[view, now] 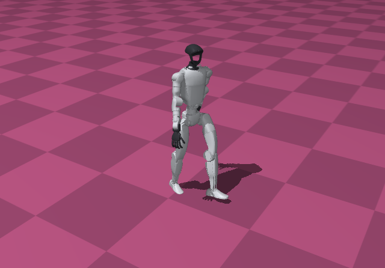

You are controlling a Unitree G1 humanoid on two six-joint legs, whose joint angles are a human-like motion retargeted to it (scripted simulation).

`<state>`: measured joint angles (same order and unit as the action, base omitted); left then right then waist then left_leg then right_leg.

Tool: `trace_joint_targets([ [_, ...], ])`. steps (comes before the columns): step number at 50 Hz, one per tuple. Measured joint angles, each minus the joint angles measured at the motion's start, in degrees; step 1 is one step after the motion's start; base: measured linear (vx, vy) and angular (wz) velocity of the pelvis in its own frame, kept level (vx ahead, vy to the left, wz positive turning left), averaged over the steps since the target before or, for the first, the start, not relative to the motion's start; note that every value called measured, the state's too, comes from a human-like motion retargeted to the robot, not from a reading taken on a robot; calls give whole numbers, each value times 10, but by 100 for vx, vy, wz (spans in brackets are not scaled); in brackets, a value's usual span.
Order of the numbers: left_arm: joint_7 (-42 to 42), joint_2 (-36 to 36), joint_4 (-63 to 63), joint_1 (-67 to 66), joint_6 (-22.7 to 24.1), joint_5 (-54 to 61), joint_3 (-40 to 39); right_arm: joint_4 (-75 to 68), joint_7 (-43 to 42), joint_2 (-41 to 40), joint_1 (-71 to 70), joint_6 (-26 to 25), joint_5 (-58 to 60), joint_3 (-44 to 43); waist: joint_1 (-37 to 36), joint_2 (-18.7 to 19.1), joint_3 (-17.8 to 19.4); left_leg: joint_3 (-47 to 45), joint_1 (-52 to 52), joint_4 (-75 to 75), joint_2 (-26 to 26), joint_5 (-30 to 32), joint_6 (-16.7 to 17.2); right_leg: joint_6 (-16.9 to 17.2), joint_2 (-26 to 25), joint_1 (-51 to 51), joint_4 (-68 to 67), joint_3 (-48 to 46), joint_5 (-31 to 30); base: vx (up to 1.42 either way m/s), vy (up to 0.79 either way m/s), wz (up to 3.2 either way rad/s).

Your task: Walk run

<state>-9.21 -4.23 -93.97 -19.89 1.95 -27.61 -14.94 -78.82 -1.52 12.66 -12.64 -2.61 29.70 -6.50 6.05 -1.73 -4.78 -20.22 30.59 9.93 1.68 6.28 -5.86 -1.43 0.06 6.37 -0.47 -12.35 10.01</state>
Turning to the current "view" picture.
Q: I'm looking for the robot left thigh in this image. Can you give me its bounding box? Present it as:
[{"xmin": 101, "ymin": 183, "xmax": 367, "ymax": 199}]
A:
[{"xmin": 198, "ymin": 113, "xmax": 218, "ymax": 161}]

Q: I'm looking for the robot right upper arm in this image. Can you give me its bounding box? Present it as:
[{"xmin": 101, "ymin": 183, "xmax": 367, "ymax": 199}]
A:
[{"xmin": 171, "ymin": 72, "xmax": 185, "ymax": 106}]

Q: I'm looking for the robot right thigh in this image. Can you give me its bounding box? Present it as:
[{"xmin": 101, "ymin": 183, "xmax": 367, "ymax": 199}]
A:
[{"xmin": 174, "ymin": 118, "xmax": 189, "ymax": 161}]

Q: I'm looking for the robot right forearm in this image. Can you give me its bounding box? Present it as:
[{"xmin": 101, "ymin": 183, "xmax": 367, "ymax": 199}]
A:
[{"xmin": 171, "ymin": 98, "xmax": 181, "ymax": 130}]

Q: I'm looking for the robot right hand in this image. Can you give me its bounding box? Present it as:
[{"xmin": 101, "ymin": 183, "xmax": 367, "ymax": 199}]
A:
[{"xmin": 171, "ymin": 124, "xmax": 185, "ymax": 149}]

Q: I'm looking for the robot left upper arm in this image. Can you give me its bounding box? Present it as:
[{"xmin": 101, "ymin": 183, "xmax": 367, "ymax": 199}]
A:
[{"xmin": 204, "ymin": 66, "xmax": 212, "ymax": 94}]

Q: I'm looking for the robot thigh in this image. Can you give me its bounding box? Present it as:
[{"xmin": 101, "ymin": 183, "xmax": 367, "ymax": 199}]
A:
[
  {"xmin": 174, "ymin": 118, "xmax": 189, "ymax": 161},
  {"xmin": 198, "ymin": 113, "xmax": 218, "ymax": 161}
]

